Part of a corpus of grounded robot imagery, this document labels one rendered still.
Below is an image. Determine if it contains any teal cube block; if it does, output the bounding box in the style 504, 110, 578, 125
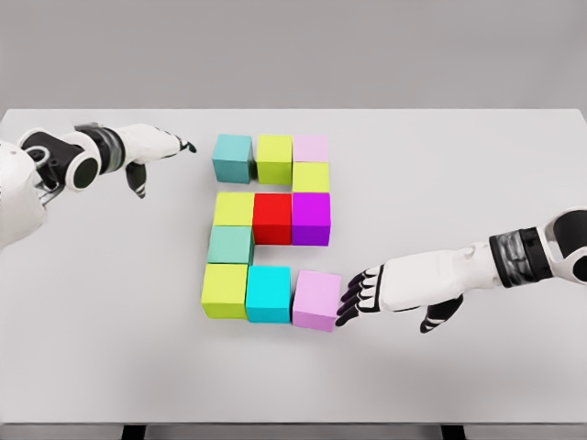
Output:
211, 133, 253, 185

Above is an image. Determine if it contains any purple cube block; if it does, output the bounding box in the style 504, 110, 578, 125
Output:
291, 192, 332, 248

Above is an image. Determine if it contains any yellow-green cube block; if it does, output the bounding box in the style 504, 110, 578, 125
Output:
200, 263, 249, 321
291, 160, 331, 194
255, 134, 294, 186
212, 192, 256, 228

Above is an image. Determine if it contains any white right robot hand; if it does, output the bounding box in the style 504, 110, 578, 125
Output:
335, 261, 465, 335

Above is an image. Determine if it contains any mint green cube block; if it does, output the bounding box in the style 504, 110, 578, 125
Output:
206, 225, 256, 266

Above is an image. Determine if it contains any cyan cube block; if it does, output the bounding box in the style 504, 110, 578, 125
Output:
244, 266, 293, 325

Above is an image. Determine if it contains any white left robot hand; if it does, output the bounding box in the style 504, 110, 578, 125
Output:
124, 123, 198, 201

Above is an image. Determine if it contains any red cube block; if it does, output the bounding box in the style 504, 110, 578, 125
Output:
252, 192, 294, 246

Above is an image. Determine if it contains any light pink cube block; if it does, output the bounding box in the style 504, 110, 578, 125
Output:
291, 269, 343, 333
292, 134, 329, 164

